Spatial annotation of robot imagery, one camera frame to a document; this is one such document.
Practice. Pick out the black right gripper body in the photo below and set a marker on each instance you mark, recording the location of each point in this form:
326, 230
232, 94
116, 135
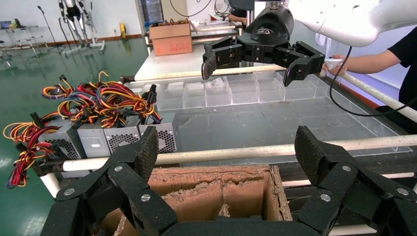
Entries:
267, 29

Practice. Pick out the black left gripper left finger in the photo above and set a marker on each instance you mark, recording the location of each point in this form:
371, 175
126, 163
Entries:
123, 192

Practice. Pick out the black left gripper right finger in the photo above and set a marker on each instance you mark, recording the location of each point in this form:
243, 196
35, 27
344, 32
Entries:
348, 195

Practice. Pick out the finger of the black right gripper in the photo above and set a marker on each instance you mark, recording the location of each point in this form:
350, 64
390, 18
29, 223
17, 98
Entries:
218, 53
306, 62

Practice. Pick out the white handheld controller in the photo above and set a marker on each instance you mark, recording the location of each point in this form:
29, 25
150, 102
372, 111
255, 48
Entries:
332, 62

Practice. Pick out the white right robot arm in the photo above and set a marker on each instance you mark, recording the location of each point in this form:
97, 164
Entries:
351, 19

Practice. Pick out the bare operator forearm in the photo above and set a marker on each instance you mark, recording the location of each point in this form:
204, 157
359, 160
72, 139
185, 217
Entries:
368, 63

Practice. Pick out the bare operator hand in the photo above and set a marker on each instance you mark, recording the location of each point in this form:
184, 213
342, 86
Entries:
342, 70

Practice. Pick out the person in dark clothes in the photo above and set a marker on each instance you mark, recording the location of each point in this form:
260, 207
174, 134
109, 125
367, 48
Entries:
239, 13

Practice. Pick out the brown carton with red print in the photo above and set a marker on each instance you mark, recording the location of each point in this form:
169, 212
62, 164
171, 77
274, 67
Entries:
171, 42

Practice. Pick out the clear acrylic divider tray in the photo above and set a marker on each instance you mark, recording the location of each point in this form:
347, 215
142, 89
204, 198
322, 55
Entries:
247, 94

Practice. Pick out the clear plastic divider tray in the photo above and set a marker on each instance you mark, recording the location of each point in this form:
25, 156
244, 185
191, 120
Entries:
260, 123

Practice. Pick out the small yellow object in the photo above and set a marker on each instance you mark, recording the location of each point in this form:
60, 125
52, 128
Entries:
122, 31

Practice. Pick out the operator in black t-shirt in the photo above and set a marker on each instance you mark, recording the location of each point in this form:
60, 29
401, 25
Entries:
409, 65

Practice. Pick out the worn cardboard box with dividers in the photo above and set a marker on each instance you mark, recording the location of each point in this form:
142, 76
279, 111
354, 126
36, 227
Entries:
241, 195

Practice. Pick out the black microphone stand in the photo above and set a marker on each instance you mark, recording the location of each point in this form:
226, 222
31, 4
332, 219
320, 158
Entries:
49, 29

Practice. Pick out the cluttered metal side table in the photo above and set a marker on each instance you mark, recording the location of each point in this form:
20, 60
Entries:
19, 32

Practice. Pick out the white frame pipe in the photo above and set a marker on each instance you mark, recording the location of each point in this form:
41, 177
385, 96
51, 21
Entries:
176, 73
52, 185
384, 97
228, 151
296, 183
351, 230

